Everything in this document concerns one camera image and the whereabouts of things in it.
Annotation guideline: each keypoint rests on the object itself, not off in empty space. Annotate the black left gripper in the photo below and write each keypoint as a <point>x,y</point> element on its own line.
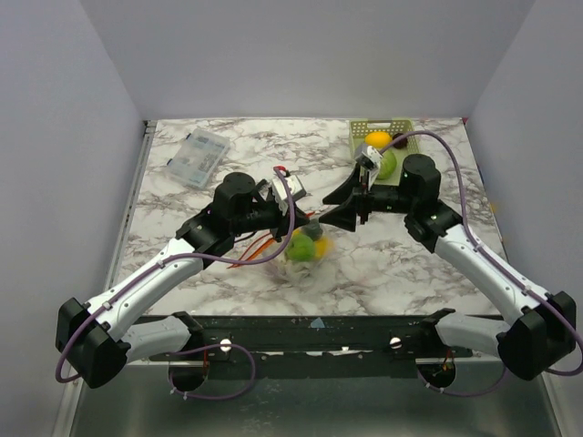
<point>282,227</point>

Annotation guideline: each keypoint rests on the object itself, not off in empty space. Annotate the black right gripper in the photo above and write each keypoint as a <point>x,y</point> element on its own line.
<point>363,200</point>

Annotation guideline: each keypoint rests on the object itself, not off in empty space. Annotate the yellow banana toy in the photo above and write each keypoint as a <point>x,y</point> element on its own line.
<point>321,248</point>

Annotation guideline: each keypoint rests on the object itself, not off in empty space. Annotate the small bright green vegetable toy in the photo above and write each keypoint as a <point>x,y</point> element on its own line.
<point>300,248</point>

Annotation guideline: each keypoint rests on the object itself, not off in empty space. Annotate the clear zip bag orange zipper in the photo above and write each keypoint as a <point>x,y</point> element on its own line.
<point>263,246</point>

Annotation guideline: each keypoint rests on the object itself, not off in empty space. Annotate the green cabbage toy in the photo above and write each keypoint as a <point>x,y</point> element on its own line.
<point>387,164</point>

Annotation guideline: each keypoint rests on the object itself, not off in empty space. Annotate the grey oyster mushroom toy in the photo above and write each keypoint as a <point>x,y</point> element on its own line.
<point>291,271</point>

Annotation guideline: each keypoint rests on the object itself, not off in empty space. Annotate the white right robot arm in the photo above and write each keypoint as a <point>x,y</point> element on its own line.
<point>535,329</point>

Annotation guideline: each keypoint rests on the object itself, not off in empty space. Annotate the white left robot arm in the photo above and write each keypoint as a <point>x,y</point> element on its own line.
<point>98,338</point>

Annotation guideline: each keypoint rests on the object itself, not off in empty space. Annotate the yellow round fruit toy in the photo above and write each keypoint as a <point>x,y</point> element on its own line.
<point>378,139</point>

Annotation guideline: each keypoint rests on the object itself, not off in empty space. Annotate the pale green perforated basket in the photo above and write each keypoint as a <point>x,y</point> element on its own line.
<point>360,128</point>

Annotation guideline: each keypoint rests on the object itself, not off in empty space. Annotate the dark red plum toy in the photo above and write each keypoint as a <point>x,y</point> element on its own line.
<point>400,142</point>

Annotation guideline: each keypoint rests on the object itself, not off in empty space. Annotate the clear plastic organizer box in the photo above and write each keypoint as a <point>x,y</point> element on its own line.
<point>199,154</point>

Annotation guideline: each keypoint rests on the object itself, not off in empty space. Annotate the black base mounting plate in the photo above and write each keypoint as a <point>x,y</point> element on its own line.
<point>310,347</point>

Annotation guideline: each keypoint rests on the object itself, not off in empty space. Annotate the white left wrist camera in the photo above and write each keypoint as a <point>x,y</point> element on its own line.
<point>285,189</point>

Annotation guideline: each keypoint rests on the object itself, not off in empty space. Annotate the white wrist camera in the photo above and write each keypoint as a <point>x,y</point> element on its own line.
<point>370,161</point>
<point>285,189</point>

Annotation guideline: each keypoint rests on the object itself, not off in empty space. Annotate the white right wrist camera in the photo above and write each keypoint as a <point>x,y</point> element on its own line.
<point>370,161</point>

